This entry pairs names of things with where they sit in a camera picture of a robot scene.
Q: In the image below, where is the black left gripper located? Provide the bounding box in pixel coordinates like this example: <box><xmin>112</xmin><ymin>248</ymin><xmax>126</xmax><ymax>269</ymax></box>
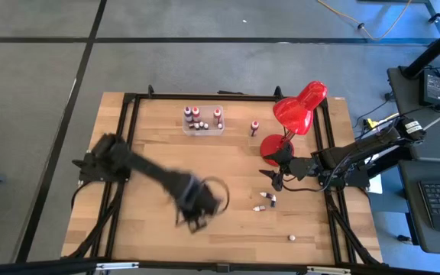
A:
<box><xmin>168</xmin><ymin>173</ymin><xmax>223</xmax><ymax>235</ymax></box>

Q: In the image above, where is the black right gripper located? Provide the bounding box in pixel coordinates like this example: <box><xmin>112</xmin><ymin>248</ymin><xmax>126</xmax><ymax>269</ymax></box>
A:
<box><xmin>259</xmin><ymin>147</ymin><xmax>316</xmax><ymax>191</ymax></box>

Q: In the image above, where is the red desk lamp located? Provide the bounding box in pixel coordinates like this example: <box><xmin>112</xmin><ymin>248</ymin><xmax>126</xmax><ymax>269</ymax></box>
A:
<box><xmin>259</xmin><ymin>79</ymin><xmax>328</xmax><ymax>167</ymax></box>

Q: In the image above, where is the clear plastic bin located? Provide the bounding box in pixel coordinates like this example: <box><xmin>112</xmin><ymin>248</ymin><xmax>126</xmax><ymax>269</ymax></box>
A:
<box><xmin>182</xmin><ymin>105</ymin><xmax>226</xmax><ymax>138</ymax></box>

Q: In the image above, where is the white paper label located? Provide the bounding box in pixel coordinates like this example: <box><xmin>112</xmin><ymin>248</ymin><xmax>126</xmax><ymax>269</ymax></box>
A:
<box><xmin>368</xmin><ymin>174</ymin><xmax>383</xmax><ymax>195</ymax></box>

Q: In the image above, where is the black crossbar with brackets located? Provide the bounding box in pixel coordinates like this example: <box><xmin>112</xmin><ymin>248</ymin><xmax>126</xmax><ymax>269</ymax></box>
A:
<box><xmin>0</xmin><ymin>256</ymin><xmax>440</xmax><ymax>275</ymax></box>

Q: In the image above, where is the black power brick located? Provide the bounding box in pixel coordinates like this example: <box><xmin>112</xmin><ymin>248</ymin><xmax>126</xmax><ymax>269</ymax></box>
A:
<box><xmin>418</xmin><ymin>67</ymin><xmax>440</xmax><ymax>111</ymax></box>

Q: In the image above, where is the black stand pole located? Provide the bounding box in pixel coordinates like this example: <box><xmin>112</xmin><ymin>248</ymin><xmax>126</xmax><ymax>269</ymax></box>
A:
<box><xmin>401</xmin><ymin>18</ymin><xmax>440</xmax><ymax>80</ymax></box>

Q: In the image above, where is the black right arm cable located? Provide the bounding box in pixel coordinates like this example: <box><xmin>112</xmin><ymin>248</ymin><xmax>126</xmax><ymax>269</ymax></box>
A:
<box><xmin>280</xmin><ymin>179</ymin><xmax>330</xmax><ymax>193</ymax></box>

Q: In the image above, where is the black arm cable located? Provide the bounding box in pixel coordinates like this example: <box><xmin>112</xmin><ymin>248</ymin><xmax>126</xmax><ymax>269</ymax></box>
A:
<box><xmin>280</xmin><ymin>179</ymin><xmax>330</xmax><ymax>193</ymax></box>
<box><xmin>200</xmin><ymin>176</ymin><xmax>231</xmax><ymax>215</ymax></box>

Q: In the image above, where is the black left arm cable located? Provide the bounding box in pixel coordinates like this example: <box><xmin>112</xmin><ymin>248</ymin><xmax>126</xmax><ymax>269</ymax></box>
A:
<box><xmin>200</xmin><ymin>176</ymin><xmax>231</xmax><ymax>215</ymax></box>

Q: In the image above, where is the black table frame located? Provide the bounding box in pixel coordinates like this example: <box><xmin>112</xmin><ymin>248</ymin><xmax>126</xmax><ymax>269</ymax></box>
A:
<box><xmin>61</xmin><ymin>84</ymin><xmax>383</xmax><ymax>267</ymax></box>

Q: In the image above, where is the orange floor cable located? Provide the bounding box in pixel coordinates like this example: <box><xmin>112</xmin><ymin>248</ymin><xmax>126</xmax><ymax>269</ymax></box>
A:
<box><xmin>316</xmin><ymin>0</ymin><xmax>413</xmax><ymax>42</ymax></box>

